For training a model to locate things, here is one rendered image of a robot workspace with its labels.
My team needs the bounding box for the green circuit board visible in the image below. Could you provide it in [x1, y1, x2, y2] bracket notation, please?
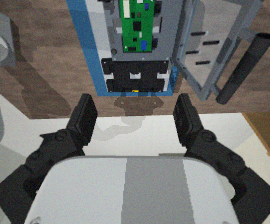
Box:
[120, 0, 155, 52]

